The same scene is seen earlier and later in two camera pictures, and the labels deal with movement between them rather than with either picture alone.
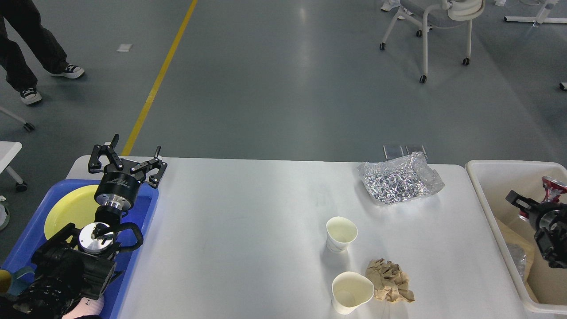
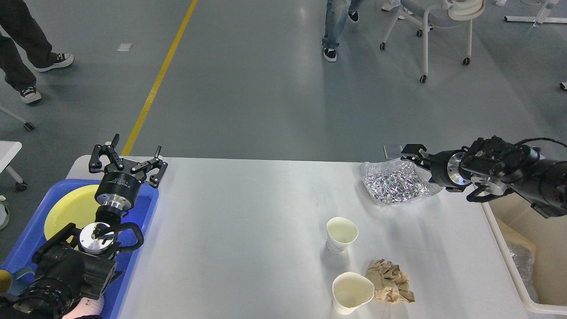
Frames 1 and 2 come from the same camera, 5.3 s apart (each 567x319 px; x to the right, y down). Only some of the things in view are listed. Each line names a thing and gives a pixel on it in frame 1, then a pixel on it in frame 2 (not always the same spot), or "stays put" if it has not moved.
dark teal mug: x=20 y=279 stays put
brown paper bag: x=512 y=236 → x=520 y=223
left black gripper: x=118 y=187 stays put
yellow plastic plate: x=76 y=205 stays put
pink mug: x=86 y=306 stays put
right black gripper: x=541 y=215 → x=444 y=165
